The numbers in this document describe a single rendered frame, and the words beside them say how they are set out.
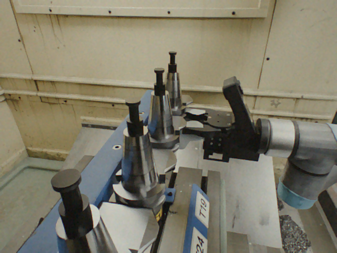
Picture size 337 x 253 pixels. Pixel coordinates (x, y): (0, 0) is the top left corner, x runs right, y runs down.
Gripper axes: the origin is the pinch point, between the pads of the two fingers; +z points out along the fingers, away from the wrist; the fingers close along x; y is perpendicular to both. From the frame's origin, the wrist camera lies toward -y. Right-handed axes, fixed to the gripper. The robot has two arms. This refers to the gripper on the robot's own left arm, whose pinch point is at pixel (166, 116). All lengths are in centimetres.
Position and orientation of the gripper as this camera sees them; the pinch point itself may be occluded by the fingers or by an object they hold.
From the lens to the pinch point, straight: 47.5
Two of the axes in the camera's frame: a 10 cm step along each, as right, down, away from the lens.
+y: -0.2, 8.8, 4.8
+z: -9.8, -1.1, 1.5
